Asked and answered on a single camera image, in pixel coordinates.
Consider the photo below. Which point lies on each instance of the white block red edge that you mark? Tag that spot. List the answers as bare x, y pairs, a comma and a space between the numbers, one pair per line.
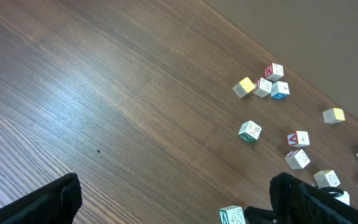
262, 87

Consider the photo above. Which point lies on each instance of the white picture block right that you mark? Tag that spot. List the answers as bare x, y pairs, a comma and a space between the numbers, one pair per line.
326, 178

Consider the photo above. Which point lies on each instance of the white block moved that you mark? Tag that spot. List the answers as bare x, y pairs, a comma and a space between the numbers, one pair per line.
232, 215

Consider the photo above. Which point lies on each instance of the plain white picture block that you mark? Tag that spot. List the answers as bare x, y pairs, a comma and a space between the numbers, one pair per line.
297, 159

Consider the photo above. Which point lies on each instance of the white block blue side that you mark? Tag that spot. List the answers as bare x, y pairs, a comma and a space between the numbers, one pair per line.
280, 90

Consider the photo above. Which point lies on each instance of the white block red side top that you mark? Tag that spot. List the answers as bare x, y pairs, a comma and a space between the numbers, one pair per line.
274, 72

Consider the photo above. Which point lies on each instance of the white block red side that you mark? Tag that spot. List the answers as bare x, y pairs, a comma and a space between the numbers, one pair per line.
274, 72
298, 139

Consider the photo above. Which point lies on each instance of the yellow block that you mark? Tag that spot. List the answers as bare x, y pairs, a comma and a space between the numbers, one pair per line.
333, 116
244, 87

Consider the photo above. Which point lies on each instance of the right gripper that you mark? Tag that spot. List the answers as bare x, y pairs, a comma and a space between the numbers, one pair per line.
255, 215

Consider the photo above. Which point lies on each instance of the white block red side middle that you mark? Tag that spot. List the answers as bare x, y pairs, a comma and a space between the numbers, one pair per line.
298, 139

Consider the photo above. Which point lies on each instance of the yellow block top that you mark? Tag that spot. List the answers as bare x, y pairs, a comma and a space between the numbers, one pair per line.
333, 116

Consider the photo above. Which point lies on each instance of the white block green side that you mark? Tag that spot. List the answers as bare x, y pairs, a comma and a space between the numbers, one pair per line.
250, 131

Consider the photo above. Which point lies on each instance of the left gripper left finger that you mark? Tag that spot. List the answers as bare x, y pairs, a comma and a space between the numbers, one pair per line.
56, 202

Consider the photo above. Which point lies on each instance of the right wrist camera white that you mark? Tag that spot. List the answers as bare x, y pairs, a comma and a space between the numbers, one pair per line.
344, 198

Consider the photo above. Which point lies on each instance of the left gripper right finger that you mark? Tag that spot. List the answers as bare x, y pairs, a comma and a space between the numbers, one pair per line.
294, 201

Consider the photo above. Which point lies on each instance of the yellow block left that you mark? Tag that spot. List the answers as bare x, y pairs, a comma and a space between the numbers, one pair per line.
244, 87

